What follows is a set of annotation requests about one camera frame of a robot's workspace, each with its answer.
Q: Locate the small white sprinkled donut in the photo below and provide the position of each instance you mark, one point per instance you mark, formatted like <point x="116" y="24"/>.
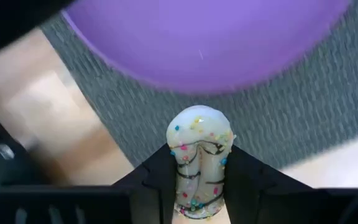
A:
<point x="197" y="130"/>

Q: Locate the purple round plate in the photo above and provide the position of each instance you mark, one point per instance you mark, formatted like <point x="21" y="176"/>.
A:
<point x="197" y="37"/>

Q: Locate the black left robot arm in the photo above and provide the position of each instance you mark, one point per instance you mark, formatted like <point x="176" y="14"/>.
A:
<point x="5" y="18"/>

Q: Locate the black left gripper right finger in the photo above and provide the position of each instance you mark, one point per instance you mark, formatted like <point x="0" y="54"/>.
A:
<point x="247" y="186"/>

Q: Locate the grey woven placemat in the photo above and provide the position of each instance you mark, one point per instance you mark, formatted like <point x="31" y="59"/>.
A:
<point x="120" y="118"/>

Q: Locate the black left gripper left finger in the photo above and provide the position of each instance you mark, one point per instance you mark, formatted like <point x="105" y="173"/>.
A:
<point x="154" y="186"/>

